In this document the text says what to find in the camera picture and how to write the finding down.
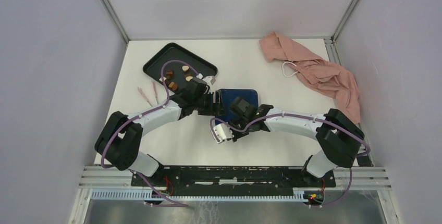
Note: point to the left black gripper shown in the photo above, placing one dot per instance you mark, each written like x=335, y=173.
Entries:
x=218, y=108

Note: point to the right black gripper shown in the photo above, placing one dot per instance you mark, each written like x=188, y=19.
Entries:
x=236, y=136

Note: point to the blue box lid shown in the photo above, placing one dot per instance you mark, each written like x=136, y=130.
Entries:
x=242, y=103

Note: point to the pink cat paw tongs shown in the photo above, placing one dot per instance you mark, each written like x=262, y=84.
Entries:
x=149, y=93

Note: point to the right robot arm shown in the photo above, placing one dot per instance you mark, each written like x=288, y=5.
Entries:
x=338, y=137

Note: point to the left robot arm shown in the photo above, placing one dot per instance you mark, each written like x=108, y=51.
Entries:
x=120, y=140

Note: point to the black plastic tray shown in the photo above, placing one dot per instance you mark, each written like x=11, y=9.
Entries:
x=175, y=63

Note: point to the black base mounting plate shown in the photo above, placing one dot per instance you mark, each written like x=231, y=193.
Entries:
x=236, y=181

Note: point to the pink cloth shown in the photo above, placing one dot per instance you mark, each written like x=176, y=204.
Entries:
x=317, y=74

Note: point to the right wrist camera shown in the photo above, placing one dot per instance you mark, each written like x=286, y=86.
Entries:
x=222, y=133

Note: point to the white slotted cable duct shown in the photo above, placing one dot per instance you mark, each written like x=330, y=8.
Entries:
x=149, y=195

